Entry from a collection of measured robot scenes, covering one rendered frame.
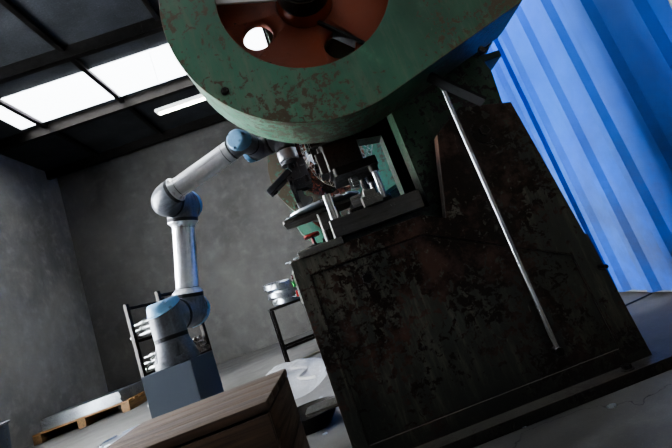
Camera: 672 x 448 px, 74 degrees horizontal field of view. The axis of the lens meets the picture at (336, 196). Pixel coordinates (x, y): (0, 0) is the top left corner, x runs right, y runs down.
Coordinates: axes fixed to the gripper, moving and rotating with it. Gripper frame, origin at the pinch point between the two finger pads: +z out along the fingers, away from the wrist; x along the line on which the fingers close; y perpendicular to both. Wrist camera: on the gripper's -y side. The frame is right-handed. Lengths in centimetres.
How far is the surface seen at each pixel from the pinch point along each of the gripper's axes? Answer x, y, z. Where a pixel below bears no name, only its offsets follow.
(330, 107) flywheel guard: -47, 18, -16
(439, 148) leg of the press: -27, 48, 0
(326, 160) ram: -7.4, 14.6, -13.7
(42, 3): 254, -192, -350
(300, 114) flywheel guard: -47, 10, -17
